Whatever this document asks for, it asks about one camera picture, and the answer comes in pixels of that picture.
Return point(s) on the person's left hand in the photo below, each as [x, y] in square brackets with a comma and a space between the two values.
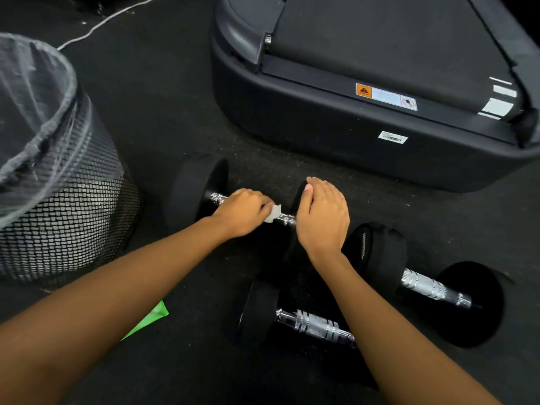
[242, 212]

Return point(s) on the person's right hand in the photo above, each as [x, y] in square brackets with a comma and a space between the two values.
[324, 223]

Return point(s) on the person's right thumb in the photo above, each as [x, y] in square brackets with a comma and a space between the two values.
[304, 202]

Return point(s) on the person's left fingers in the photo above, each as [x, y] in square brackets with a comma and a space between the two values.
[253, 199]

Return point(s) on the small white wipe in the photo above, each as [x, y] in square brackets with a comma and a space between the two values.
[273, 213]

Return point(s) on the person's right forearm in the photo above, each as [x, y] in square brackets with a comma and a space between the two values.
[392, 341]

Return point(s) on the person's left forearm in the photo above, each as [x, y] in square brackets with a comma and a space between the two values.
[105, 307]

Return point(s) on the green packet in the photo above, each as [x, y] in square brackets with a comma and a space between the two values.
[149, 318]

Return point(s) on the black mesh waste bin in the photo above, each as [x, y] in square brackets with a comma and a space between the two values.
[84, 231]

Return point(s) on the black treadmill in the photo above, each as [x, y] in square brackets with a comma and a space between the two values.
[379, 46]

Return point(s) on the clear plastic bin liner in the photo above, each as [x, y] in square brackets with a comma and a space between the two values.
[25, 101]

